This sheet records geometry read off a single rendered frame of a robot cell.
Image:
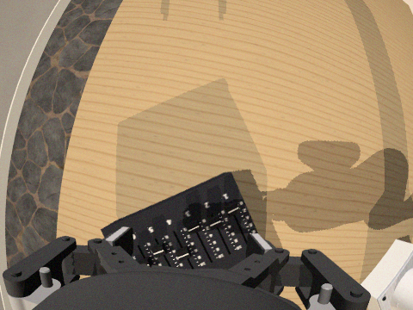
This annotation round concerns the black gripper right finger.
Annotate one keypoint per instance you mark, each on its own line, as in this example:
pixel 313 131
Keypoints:
pixel 319 282

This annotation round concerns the black lighting desk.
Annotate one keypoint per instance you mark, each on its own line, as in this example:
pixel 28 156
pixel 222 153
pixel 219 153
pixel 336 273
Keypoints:
pixel 178 226

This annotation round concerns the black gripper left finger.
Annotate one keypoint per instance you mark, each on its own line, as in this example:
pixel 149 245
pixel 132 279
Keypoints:
pixel 31 280

